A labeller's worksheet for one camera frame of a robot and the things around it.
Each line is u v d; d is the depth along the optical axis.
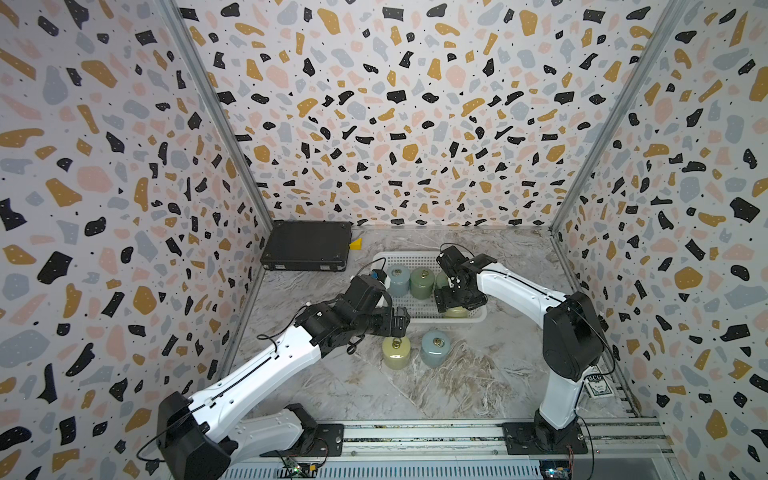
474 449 0.73
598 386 0.82
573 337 0.49
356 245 1.14
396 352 0.81
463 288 0.69
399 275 0.95
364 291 0.54
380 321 0.65
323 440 0.73
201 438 0.37
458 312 0.89
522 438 0.73
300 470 0.70
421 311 0.98
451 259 0.74
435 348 0.81
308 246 1.17
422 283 0.97
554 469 0.72
